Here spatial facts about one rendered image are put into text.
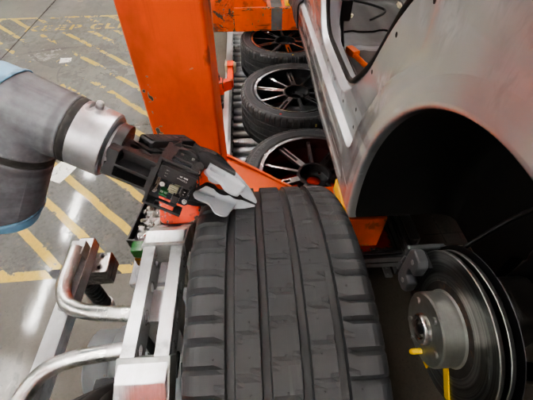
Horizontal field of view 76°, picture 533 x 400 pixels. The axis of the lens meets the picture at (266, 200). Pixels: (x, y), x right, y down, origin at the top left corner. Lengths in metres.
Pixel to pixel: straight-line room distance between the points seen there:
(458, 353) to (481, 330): 0.08
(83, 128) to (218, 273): 0.24
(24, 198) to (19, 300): 1.56
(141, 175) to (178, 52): 0.37
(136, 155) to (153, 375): 0.27
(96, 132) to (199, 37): 0.35
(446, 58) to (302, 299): 0.39
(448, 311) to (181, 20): 0.75
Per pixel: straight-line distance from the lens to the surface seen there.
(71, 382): 1.80
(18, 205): 0.57
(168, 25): 0.75
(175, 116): 0.85
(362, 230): 1.22
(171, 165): 0.46
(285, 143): 1.71
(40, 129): 0.49
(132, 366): 0.48
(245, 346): 0.41
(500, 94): 0.48
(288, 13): 2.79
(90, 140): 0.47
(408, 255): 0.87
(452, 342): 0.77
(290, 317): 0.42
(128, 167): 0.47
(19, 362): 1.94
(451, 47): 0.58
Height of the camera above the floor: 1.56
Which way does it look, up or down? 48 degrees down
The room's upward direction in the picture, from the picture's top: straight up
